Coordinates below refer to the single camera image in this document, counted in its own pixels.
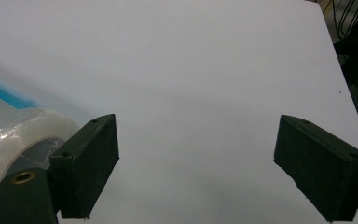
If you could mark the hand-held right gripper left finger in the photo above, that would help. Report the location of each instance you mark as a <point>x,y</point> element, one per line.
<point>84,165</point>

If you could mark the clear plastic wrap roll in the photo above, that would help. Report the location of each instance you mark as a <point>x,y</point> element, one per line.
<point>9,137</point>

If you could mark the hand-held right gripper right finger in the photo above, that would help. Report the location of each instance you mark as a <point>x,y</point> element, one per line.
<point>320,168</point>

